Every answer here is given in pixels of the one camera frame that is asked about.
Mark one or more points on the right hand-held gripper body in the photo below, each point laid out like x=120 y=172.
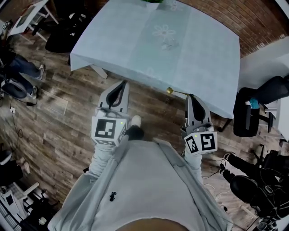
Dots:
x=203 y=142

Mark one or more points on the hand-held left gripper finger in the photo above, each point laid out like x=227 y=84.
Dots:
x=106 y=95
x=126 y=94

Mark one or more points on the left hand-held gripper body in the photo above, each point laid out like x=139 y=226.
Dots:
x=106 y=130

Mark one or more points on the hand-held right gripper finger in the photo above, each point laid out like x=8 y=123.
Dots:
x=204 y=108
x=187 y=110

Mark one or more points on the small gold spoon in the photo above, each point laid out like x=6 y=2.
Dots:
x=169 y=90

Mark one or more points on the clear drinking glass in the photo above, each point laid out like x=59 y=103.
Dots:
x=169 y=44

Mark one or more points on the person's right forearm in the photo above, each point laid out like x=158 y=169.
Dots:
x=193 y=164

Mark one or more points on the person's left forearm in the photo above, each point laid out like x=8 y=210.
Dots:
x=103 y=158

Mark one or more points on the white table leg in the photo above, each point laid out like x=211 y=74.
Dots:
x=99 y=71

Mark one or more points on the person's white shoe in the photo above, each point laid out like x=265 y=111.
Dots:
x=136 y=120

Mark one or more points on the person's leg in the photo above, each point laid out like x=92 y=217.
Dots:
x=134 y=133
x=22 y=67

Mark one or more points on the black office chair with armrests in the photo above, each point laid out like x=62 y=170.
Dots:
x=246 y=119

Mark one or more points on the small white bottle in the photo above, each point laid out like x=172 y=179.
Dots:
x=248 y=103

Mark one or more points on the teal object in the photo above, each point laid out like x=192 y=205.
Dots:
x=255 y=103

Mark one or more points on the pale blue flowered tablecloth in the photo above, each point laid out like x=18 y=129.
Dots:
x=126 y=40

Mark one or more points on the black round stool seat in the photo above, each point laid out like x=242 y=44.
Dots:
x=243 y=186

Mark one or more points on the person's torso in grey jacket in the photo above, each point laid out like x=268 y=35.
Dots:
x=146 y=180

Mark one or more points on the plain white desk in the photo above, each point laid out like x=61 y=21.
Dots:
x=259 y=67

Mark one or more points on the black chair with white mark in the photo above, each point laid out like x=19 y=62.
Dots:
x=63 y=38

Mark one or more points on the white power strip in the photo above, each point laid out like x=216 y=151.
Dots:
x=12 y=110

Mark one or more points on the green potted plant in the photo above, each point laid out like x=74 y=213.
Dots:
x=152 y=1

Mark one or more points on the small white table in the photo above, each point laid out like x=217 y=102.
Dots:
x=13 y=196

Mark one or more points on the white desk with shelf frame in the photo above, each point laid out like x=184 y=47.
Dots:
x=29 y=15

